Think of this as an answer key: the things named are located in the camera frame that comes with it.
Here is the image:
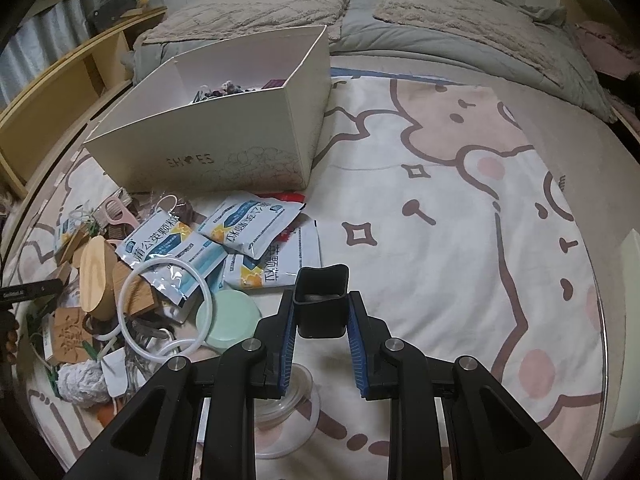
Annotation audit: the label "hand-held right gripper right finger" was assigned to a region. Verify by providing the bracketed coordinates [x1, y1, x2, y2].
[347, 290, 583, 480]

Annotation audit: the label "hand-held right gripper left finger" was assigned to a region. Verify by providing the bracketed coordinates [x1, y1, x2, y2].
[62, 287, 297, 480]

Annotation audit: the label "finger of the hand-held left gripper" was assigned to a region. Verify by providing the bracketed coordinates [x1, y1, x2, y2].
[29, 280, 65, 302]

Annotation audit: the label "black square cup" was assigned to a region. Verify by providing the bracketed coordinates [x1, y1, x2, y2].
[292, 266, 350, 340]

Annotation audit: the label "oval wooden box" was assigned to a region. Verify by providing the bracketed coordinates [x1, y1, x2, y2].
[79, 234, 126, 321]

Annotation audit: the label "white ring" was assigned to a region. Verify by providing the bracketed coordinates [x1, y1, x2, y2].
[116, 257, 216, 361]

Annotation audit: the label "blue white medicine sachet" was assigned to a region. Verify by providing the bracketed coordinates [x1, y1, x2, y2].
[199, 191, 307, 261]
[116, 212, 228, 323]
[222, 219, 322, 291]

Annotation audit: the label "white shoe box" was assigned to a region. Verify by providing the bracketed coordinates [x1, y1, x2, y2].
[81, 24, 331, 193]

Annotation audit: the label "person's left hand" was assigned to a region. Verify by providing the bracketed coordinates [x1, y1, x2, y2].
[0, 310, 21, 368]

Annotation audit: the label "carved wooden block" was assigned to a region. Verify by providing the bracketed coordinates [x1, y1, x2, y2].
[42, 307, 96, 366]

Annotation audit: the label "clear plastic lid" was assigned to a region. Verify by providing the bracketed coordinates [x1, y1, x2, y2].
[255, 362, 321, 458]

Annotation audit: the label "mint green round lid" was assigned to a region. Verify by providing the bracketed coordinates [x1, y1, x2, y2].
[195, 290, 263, 353]

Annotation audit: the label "plain wooden block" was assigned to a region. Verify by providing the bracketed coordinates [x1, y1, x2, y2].
[112, 260, 166, 318]

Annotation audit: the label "white yarn ball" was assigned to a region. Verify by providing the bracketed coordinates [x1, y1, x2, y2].
[57, 357, 111, 408]

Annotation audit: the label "red packet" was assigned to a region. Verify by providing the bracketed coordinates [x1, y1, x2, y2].
[272, 191, 307, 243]

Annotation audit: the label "long wooden shelf unit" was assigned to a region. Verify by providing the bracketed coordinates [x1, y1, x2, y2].
[0, 7, 168, 186]

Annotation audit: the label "grey curtain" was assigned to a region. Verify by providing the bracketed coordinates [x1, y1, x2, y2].
[0, 0, 116, 106]

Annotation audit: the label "pale box lid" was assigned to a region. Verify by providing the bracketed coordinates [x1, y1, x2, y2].
[607, 230, 640, 436]

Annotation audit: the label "black bag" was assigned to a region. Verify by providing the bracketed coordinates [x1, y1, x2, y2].
[87, 0, 143, 28]

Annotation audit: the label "grey quilt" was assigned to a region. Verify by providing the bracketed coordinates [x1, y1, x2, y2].
[120, 0, 618, 121]

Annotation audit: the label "beige quilted pillow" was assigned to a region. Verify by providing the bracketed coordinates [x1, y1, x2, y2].
[142, 0, 353, 58]
[374, 0, 586, 81]

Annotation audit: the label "pink clothes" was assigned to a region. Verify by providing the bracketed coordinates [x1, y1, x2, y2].
[575, 20, 640, 78]

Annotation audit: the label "small wooden shelf unit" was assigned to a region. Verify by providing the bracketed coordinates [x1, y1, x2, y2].
[560, 0, 640, 136]

